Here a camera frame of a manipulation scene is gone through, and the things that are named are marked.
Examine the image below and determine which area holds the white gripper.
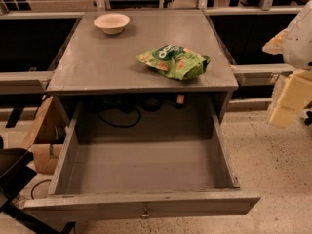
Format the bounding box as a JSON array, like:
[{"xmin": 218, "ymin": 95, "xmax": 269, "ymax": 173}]
[{"xmin": 262, "ymin": 1, "xmax": 312, "ymax": 128}]

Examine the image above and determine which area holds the green rice chip bag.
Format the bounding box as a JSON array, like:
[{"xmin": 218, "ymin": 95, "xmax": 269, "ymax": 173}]
[{"xmin": 136, "ymin": 44, "xmax": 211, "ymax": 81}]

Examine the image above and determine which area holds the metal drawer knob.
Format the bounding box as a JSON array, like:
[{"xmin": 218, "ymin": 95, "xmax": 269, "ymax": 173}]
[{"xmin": 140, "ymin": 208, "xmax": 150, "ymax": 219}]

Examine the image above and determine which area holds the open grey top drawer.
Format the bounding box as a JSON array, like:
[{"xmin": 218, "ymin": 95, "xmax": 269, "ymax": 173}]
[{"xmin": 23, "ymin": 100, "xmax": 260, "ymax": 220}]

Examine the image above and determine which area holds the black caster wheel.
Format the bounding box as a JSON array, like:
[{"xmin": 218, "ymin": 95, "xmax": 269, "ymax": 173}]
[{"xmin": 304, "ymin": 111, "xmax": 312, "ymax": 125}]

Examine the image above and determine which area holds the grey cabinet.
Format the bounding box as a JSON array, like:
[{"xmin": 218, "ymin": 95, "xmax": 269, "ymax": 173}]
[{"xmin": 47, "ymin": 10, "xmax": 238, "ymax": 135}]

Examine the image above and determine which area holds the white paper bowl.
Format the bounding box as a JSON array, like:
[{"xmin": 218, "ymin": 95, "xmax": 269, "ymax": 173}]
[{"xmin": 94, "ymin": 14, "xmax": 130, "ymax": 35}]

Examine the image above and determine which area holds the brown cardboard box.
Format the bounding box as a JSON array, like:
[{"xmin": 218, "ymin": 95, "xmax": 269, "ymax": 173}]
[{"xmin": 21, "ymin": 97, "xmax": 66, "ymax": 175}]

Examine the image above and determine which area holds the black chair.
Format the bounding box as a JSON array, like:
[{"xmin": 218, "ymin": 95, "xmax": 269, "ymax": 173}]
[{"xmin": 0, "ymin": 139, "xmax": 76, "ymax": 234}]

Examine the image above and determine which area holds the black cable inside cabinet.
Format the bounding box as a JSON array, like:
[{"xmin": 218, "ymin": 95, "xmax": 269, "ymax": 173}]
[{"xmin": 94, "ymin": 96, "xmax": 164, "ymax": 129}]

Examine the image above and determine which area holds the black cable on floor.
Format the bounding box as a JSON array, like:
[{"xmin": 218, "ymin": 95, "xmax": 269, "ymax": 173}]
[{"xmin": 30, "ymin": 178, "xmax": 53, "ymax": 200}]

